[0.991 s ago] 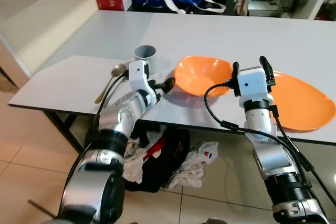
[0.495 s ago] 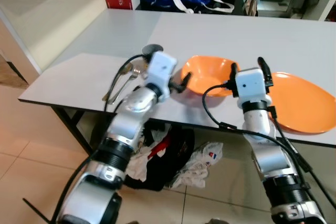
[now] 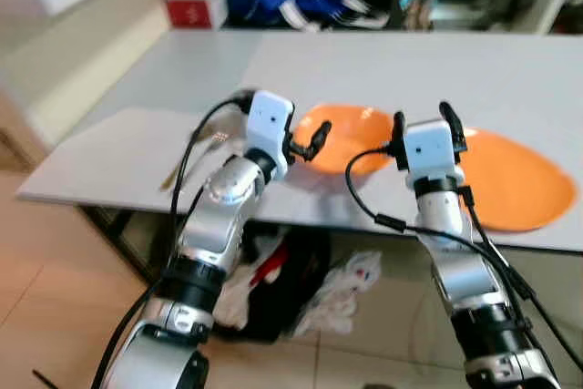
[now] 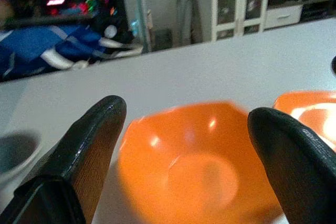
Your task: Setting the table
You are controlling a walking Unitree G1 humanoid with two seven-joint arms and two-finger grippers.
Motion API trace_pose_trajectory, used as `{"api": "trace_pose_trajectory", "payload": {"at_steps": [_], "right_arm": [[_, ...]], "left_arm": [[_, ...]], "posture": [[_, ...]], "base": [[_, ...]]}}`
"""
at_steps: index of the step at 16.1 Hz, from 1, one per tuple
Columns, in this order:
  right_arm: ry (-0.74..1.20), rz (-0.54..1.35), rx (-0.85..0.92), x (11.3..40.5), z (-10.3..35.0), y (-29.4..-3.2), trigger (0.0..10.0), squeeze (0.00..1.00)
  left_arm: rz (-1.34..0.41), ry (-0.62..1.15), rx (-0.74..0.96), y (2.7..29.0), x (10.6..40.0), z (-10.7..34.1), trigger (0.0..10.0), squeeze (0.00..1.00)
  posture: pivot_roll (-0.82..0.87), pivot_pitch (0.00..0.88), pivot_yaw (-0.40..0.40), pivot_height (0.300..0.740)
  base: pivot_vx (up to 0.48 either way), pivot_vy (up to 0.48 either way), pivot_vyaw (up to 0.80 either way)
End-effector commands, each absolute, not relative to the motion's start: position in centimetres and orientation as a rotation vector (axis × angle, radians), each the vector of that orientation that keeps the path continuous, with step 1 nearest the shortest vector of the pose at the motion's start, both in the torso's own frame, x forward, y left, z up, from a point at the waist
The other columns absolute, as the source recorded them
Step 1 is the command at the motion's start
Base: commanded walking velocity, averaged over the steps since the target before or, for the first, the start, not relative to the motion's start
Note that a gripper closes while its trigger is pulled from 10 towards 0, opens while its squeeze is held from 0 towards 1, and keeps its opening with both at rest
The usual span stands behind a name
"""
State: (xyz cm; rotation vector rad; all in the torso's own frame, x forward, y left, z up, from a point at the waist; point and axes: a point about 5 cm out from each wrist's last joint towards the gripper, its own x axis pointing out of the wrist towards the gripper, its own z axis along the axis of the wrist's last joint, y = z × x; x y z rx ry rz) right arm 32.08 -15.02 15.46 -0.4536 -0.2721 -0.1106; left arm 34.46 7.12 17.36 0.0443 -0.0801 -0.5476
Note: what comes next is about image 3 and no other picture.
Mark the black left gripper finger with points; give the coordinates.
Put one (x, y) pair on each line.
(319, 140)

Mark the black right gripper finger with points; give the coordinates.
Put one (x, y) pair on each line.
(398, 138)
(455, 129)

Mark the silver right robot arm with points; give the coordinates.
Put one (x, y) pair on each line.
(465, 280)

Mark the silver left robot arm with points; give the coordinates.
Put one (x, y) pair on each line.
(214, 225)

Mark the orange bowl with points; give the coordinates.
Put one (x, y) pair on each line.
(351, 138)

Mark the orange plate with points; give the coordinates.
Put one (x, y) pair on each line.
(519, 184)

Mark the silver metal fork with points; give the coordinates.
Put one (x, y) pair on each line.
(196, 157)

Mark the black bag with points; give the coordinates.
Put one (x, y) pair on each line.
(301, 271)

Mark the white and red cloth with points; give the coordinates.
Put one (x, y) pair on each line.
(246, 289)

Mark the white plastic bag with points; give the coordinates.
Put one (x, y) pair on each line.
(342, 293)

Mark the red box printed 315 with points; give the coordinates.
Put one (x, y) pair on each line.
(193, 12)

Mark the white counter shelf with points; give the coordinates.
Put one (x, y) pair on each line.
(64, 34)

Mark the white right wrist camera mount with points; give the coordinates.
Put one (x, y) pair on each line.
(428, 148)

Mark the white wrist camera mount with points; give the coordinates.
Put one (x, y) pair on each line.
(428, 148)
(269, 129)

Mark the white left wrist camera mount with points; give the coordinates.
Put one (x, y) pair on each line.
(269, 129)

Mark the black table frame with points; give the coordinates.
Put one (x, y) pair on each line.
(118, 239)

